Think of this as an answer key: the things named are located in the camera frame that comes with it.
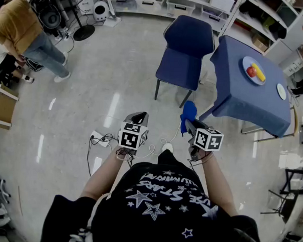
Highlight white round appliance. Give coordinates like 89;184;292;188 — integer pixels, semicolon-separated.
92;0;112;23

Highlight white power strip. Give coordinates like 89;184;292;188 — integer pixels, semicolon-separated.
89;130;112;148

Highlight person's black star-print shirt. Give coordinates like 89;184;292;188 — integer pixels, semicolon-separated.
40;157;267;242

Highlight person's left forearm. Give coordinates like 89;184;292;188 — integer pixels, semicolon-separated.
79;144;132;202

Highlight red apple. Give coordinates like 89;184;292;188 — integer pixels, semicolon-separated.
246;66;258;79

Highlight light blue plate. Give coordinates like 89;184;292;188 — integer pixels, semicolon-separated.
241;56;267;86

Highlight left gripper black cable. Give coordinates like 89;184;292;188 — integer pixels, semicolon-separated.
115;148;136;168

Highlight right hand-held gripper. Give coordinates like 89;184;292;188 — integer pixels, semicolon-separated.
183;118;225;163

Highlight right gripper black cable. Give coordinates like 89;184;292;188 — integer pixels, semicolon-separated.
186;151;214;172

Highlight person's black trousers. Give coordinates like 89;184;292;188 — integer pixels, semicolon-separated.
157;148;185;167

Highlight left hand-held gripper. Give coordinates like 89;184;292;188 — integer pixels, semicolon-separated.
117;111;150;152

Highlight low white drawer unit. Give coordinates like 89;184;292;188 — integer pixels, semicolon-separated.
278;52;303;78

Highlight black standing fan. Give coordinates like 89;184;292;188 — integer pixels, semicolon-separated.
68;3;97;43

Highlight person's right forearm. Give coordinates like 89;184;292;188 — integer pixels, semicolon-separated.
197;150;242;218

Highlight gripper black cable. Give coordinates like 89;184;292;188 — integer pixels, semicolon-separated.
115;148;136;168
186;151;214;172

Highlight blue wiping cloth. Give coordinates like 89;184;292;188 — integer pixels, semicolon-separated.
179;100;198;137

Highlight white floor cable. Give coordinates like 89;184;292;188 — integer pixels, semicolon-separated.
137;117;183;161

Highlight large cardboard box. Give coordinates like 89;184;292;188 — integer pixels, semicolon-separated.
0;82;20;131

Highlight white drawer cabinet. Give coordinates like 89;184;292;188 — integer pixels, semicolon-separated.
73;0;95;16

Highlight table with blue tablecloth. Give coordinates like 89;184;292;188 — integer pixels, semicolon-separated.
197;34;295;139

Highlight clear storage bin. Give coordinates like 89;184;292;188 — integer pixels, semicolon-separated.
135;0;164;15
113;0;138;14
199;6;229;34
165;0;197;18

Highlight small white plate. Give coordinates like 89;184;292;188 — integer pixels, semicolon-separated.
276;83;287;101

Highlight blue upholstered chair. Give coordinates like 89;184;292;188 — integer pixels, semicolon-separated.
154;14;217;110

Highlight black folding stand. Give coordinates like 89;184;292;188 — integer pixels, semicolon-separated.
259;164;303;225

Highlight black power strip cable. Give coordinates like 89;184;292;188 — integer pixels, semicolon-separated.
86;132;121;179

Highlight small cardboard box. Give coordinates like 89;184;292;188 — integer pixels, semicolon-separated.
251;34;269;52

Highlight tall white shelving rack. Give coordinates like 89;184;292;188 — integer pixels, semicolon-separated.
219;0;303;68

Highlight long white shelving unit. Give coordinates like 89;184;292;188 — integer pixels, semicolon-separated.
103;0;237;35

